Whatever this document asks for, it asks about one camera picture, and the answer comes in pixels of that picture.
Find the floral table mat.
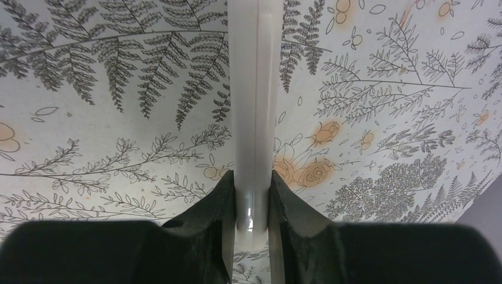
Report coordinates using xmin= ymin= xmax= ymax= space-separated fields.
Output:
xmin=1 ymin=1 xmax=501 ymax=283

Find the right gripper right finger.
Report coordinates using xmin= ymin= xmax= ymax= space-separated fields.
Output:
xmin=268 ymin=173 xmax=501 ymax=283

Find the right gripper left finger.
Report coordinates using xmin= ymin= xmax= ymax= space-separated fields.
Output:
xmin=1 ymin=171 xmax=236 ymax=283

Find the white red remote control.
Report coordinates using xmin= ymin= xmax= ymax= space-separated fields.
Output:
xmin=228 ymin=0 xmax=283 ymax=251

